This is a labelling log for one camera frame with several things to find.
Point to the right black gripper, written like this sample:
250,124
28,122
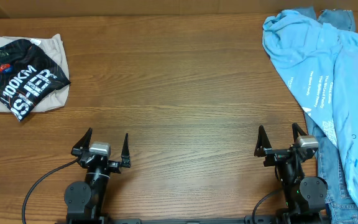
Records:
277,155

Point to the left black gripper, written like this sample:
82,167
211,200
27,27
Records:
115,167

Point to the light blue t-shirt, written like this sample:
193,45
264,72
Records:
319,65

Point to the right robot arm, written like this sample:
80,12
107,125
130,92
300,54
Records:
304,196

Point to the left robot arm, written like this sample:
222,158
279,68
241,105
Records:
85,199

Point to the blue denim jeans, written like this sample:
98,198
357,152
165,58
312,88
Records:
339,205

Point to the black printed t-shirt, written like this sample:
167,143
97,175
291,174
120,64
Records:
27,76

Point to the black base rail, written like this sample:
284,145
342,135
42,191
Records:
191,221

